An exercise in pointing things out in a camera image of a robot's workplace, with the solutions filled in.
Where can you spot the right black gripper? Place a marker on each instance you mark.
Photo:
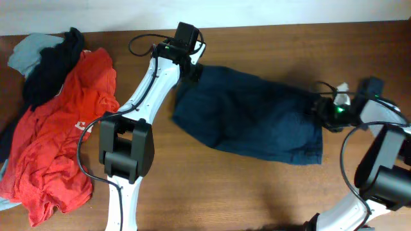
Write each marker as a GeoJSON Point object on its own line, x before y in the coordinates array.
{"type": "Point", "coordinates": [324, 104]}

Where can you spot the light grey garment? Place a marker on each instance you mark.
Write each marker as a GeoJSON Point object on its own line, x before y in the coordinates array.
{"type": "Point", "coordinates": [25, 57]}

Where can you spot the red t-shirt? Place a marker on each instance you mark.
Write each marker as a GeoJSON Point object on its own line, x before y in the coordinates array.
{"type": "Point", "coordinates": [42, 172]}

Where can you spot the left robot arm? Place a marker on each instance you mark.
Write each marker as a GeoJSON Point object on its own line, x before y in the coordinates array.
{"type": "Point", "coordinates": [126, 147]}

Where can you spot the black garment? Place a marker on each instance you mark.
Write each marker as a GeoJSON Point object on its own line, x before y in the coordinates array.
{"type": "Point", "coordinates": [45, 80]}

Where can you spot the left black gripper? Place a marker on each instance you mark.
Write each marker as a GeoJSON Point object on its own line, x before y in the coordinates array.
{"type": "Point", "coordinates": [194, 77]}

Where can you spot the navy blue shorts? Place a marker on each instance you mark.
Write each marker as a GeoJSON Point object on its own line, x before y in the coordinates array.
{"type": "Point", "coordinates": [243, 114]}

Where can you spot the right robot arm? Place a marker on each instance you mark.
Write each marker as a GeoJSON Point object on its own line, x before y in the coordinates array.
{"type": "Point", "coordinates": [382, 179]}

